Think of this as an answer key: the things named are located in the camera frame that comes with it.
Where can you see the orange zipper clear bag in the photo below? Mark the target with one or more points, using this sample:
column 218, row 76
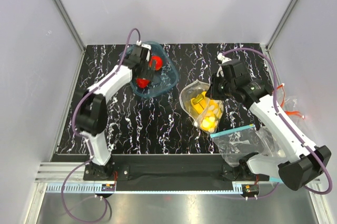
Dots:
column 288, row 104

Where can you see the yellow lemon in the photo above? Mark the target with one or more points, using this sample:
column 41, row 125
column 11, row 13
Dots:
column 209, row 124

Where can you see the slotted cable duct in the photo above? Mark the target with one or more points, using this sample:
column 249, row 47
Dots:
column 227, row 188

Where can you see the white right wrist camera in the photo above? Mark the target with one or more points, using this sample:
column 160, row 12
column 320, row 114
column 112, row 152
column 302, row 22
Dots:
column 222, row 59

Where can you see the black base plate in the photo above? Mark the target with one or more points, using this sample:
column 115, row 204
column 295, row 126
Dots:
column 191, row 170

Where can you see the red tomato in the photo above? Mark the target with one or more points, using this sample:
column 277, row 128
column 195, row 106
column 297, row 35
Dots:
column 157, row 62

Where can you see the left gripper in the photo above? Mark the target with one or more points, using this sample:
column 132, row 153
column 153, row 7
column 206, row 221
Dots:
column 148, row 73

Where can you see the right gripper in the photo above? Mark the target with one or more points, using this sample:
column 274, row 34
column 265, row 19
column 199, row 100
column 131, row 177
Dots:
column 212, row 93

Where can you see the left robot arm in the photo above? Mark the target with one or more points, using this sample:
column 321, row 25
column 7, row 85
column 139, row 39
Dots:
column 90, row 116

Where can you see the white dotted zip bag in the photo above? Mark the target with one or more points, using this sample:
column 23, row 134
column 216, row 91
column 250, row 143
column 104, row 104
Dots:
column 205, row 112

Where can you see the red pepper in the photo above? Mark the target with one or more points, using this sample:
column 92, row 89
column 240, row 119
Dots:
column 142, row 83

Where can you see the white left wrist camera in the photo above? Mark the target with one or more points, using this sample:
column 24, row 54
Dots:
column 144, row 45

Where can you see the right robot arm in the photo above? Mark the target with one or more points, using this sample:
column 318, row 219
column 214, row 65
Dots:
column 304, row 160

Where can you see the teal zipper clear bag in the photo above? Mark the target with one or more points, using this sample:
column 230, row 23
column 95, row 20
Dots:
column 234, row 144

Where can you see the yellow banana bunch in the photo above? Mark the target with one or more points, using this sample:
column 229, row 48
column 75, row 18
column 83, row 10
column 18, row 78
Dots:
column 199, row 104

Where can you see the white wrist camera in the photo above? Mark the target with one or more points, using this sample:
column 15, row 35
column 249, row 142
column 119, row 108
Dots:
column 144, row 45
column 222, row 59

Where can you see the teal plastic food container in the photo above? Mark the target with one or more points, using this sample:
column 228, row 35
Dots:
column 164, row 79

